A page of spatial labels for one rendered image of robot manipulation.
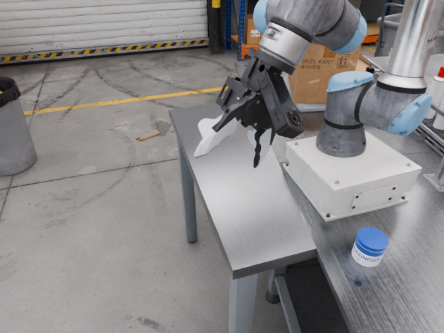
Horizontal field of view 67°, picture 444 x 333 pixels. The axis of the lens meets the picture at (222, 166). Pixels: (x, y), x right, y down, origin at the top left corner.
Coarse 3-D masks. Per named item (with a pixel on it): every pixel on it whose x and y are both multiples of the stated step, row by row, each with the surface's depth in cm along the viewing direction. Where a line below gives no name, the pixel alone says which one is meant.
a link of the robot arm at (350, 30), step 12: (348, 12) 54; (336, 24) 54; (348, 24) 55; (360, 24) 57; (324, 36) 56; (336, 36) 56; (348, 36) 57; (360, 36) 59; (336, 48) 60; (348, 48) 60
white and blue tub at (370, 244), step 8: (360, 232) 81; (368, 232) 81; (376, 232) 81; (360, 240) 79; (368, 240) 79; (376, 240) 79; (384, 240) 79; (352, 248) 85; (360, 248) 80; (368, 248) 78; (376, 248) 77; (384, 248) 78; (360, 256) 81; (368, 256) 79; (376, 256) 79; (368, 264) 81; (376, 264) 81
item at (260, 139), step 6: (252, 132) 64; (258, 132) 60; (264, 132) 60; (270, 132) 60; (252, 138) 65; (258, 138) 60; (264, 138) 60; (270, 138) 61; (252, 144) 65; (258, 144) 62; (264, 144) 61; (258, 150) 62; (264, 150) 62; (258, 156) 63; (264, 156) 63; (258, 162) 63
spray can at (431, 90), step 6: (438, 78) 123; (432, 84) 126; (438, 84) 124; (432, 90) 126; (438, 90) 125; (432, 96) 127; (438, 96) 126; (432, 102) 128; (438, 102) 128; (426, 114) 131; (432, 114) 131
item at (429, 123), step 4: (376, 76) 170; (376, 80) 165; (424, 120) 132; (428, 120) 132; (432, 120) 132; (424, 124) 129; (428, 124) 129; (432, 124) 129; (432, 128) 126; (436, 132) 124; (440, 132) 124; (440, 136) 122
